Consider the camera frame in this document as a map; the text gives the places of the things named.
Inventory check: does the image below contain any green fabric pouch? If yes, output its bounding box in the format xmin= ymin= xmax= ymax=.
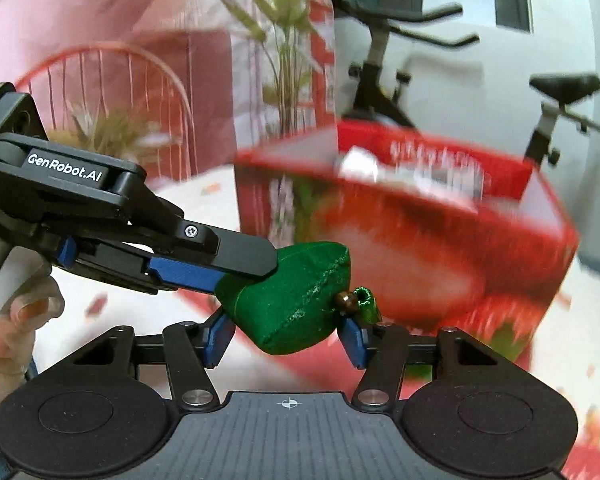
xmin=214 ymin=242 xmax=380 ymax=356

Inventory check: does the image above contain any red strawberry cardboard box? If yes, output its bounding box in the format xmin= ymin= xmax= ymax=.
xmin=234 ymin=120 xmax=579 ymax=359

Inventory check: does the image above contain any person's left hand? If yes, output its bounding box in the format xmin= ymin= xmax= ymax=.
xmin=0 ymin=256 xmax=65 ymax=404

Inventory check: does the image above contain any pink printed backdrop curtain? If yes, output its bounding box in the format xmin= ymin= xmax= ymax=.
xmin=0 ymin=0 xmax=335 ymax=186

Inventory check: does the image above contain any white shipping label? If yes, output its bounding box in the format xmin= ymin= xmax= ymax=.
xmin=336 ymin=146 xmax=484 ymax=210

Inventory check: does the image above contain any patterned tablecloth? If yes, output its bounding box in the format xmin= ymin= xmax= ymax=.
xmin=29 ymin=161 xmax=600 ymax=480

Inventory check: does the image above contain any black exercise bike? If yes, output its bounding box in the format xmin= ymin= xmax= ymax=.
xmin=332 ymin=0 xmax=600 ymax=166

